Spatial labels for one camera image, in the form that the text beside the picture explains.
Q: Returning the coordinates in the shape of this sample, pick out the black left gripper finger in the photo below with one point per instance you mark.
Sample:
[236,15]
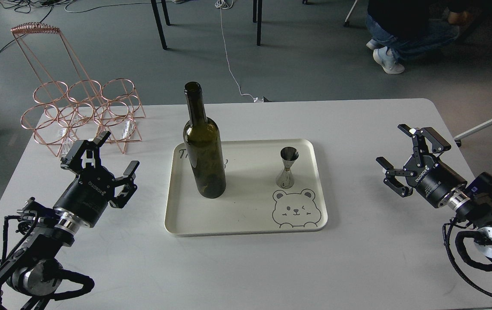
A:
[129,188]
[84,154]

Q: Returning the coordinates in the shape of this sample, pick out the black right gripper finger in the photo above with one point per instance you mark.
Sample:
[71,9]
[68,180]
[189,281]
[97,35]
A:
[427,144]
[390,177]

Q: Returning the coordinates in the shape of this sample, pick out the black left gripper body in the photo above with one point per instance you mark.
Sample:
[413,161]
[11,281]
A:
[88,195]

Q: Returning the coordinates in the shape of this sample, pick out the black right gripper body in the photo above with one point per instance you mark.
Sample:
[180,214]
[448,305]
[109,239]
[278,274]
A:
[433,179]

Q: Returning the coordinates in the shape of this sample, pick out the dark green wine bottle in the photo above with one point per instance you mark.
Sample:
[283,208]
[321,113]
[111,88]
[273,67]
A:
[201,136]

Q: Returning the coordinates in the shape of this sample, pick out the silver metal jigger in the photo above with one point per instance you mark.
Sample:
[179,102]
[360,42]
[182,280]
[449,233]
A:
[285,179]

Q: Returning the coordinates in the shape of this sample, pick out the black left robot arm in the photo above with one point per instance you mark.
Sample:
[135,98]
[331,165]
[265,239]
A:
[33,237]

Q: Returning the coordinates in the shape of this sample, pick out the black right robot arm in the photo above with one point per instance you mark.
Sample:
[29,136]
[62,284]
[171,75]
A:
[472,206]

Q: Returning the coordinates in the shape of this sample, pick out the crouching person in jeans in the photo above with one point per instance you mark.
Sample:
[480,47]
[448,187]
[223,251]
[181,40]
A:
[402,30]

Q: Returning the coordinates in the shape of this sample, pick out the cream bear serving tray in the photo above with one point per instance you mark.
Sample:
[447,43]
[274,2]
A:
[252,201]

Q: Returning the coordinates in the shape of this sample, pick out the black table legs left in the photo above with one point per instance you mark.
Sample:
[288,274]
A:
[159,8]

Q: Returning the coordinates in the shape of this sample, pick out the black table legs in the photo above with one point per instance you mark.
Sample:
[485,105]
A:
[257,19]
[159,8]

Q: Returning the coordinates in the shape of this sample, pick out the black table legs right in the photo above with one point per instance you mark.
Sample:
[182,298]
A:
[257,19]

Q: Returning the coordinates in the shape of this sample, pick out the copper wire wine rack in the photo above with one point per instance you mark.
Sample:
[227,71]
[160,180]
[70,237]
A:
[65,110]

